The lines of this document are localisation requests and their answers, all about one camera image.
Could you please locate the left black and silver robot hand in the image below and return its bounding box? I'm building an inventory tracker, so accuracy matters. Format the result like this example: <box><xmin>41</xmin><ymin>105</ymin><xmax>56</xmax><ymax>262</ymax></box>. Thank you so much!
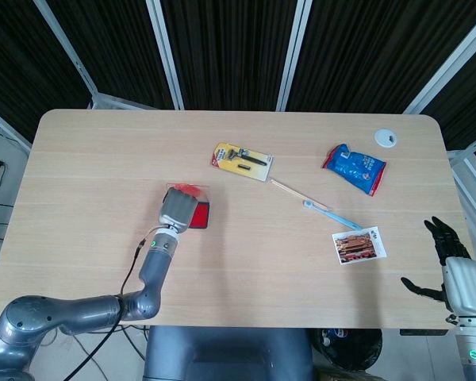
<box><xmin>159</xmin><ymin>187</ymin><xmax>198</xmax><ymax>236</ymax></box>

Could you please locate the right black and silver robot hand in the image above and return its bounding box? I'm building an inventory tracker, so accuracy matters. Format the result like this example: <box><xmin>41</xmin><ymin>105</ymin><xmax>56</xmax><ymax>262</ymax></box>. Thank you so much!
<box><xmin>400</xmin><ymin>216</ymin><xmax>476</xmax><ymax>325</ymax></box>

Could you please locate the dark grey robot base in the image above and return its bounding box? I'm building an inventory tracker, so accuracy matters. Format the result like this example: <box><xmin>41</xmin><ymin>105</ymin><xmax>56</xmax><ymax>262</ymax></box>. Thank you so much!
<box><xmin>142</xmin><ymin>325</ymin><xmax>317</xmax><ymax>381</ymax></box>

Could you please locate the red ink pad case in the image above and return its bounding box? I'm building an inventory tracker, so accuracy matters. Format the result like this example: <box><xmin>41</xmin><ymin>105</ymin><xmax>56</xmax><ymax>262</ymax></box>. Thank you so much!
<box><xmin>166</xmin><ymin>182</ymin><xmax>213</xmax><ymax>231</ymax></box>

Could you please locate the black desk control panel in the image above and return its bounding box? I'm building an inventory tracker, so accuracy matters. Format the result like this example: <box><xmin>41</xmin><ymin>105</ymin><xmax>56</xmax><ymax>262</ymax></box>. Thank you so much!
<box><xmin>399</xmin><ymin>328</ymin><xmax>448</xmax><ymax>337</ymax></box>

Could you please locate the razor in yellow blister pack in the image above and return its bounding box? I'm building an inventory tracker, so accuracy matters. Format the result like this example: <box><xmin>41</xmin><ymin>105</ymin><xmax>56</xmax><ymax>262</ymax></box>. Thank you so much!
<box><xmin>211</xmin><ymin>141</ymin><xmax>275</xmax><ymax>183</ymax></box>

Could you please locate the palace photo postcard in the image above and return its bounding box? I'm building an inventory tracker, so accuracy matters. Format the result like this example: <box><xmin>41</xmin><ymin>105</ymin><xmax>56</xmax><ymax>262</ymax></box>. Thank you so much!
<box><xmin>332</xmin><ymin>225</ymin><xmax>386</xmax><ymax>267</ymax></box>

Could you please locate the wooden chopstick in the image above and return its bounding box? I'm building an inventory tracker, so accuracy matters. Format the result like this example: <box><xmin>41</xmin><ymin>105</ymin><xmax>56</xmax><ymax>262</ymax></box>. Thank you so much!
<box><xmin>270</xmin><ymin>179</ymin><xmax>332</xmax><ymax>212</ymax></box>

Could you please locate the black trash bin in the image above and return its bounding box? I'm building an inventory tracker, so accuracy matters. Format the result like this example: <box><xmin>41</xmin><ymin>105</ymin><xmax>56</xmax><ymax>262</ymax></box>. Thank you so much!
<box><xmin>311</xmin><ymin>328</ymin><xmax>383</xmax><ymax>374</ymax></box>

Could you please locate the light blue toothbrush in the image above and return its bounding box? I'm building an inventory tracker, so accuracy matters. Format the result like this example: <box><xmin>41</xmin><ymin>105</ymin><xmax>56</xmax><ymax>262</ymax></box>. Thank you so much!
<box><xmin>302</xmin><ymin>200</ymin><xmax>364</xmax><ymax>232</ymax></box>

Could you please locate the blue snack bag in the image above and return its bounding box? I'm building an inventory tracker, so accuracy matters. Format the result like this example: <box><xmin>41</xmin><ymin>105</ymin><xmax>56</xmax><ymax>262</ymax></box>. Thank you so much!
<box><xmin>321</xmin><ymin>143</ymin><xmax>388</xmax><ymax>198</ymax></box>

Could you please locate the white round desk grommet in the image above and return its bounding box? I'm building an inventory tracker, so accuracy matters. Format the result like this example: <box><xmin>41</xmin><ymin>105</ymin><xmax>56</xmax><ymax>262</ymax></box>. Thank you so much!
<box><xmin>374</xmin><ymin>129</ymin><xmax>398</xmax><ymax>148</ymax></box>

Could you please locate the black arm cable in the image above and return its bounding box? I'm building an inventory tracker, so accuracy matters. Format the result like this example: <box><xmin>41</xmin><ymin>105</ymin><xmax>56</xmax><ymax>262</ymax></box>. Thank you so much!
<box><xmin>71</xmin><ymin>237</ymin><xmax>148</xmax><ymax>376</ymax></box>

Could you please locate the white partition frame post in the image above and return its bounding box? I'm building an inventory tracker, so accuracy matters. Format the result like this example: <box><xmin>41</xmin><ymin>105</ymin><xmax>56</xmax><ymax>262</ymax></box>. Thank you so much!
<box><xmin>447</xmin><ymin>134</ymin><xmax>476</xmax><ymax>187</ymax></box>
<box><xmin>0</xmin><ymin>102</ymin><xmax>33</xmax><ymax>152</ymax></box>
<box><xmin>402</xmin><ymin>7</ymin><xmax>476</xmax><ymax>116</ymax></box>
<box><xmin>33</xmin><ymin>0</ymin><xmax>101</xmax><ymax>109</ymax></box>
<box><xmin>145</xmin><ymin>0</ymin><xmax>185</xmax><ymax>111</ymax></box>
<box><xmin>276</xmin><ymin>0</ymin><xmax>314</xmax><ymax>112</ymax></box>

